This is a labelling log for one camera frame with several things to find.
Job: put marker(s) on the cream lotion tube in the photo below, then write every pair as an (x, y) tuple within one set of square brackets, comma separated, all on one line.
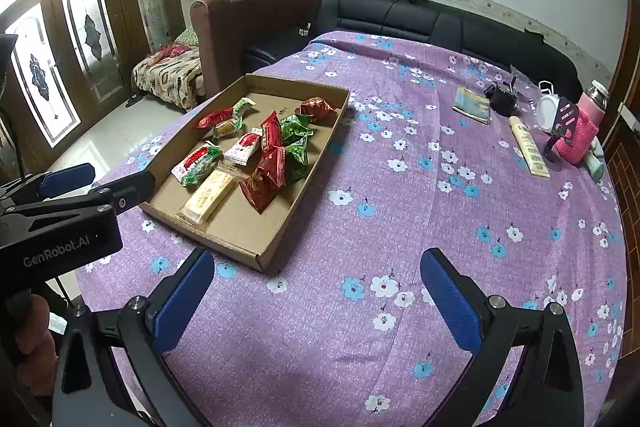
[(528, 147)]

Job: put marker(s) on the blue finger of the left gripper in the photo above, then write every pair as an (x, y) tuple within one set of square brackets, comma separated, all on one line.
[(127, 192), (67, 180)]

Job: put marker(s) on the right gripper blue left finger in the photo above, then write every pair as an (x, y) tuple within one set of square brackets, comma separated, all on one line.
[(176, 298)]

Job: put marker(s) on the pink knitted bottle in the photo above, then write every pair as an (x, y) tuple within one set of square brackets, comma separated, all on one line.
[(583, 125)]

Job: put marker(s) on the beige cracker packet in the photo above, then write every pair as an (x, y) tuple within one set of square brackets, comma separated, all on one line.
[(204, 201)]

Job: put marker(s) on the black leather sofa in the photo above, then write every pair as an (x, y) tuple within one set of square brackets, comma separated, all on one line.
[(428, 22)]

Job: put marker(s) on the dark red snack packet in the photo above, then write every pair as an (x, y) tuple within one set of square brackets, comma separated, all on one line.
[(272, 163)]

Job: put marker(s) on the floral blanket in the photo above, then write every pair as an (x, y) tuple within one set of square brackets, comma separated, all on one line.
[(174, 73)]

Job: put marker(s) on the small green booklet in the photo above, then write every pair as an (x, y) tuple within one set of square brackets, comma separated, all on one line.
[(472, 105)]

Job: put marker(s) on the green pea snack bag two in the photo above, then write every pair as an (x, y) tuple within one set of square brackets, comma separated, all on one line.
[(296, 160)]

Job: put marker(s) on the green white candy packet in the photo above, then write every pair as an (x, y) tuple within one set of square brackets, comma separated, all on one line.
[(241, 107)]

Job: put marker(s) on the person's left hand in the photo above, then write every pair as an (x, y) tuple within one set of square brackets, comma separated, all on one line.
[(37, 371)]

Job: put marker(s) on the brown armchair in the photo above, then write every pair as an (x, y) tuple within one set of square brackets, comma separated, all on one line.
[(225, 29)]

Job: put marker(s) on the small red candy packet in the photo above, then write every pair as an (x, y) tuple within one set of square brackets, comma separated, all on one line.
[(216, 117)]

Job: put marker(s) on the red white snack packet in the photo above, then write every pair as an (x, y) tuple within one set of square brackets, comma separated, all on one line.
[(241, 151)]

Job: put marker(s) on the green pea snack bag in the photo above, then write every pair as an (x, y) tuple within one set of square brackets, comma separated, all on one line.
[(295, 127)]

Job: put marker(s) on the green silver snack packet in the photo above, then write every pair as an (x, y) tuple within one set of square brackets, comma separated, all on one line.
[(227, 127)]

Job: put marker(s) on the wooden glass door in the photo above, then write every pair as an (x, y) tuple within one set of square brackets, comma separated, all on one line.
[(72, 64)]

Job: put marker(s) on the white round container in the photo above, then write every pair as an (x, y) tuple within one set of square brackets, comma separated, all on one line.
[(547, 105)]

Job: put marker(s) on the black small gadget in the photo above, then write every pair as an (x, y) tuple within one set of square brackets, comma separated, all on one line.
[(502, 98)]

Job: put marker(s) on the black phone stand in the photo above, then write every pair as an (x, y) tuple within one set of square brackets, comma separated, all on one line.
[(563, 127)]

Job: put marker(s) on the purple floral tablecloth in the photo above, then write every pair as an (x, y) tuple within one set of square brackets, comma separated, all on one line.
[(340, 331)]

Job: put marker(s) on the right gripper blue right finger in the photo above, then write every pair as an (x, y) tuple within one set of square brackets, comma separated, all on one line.
[(456, 297)]

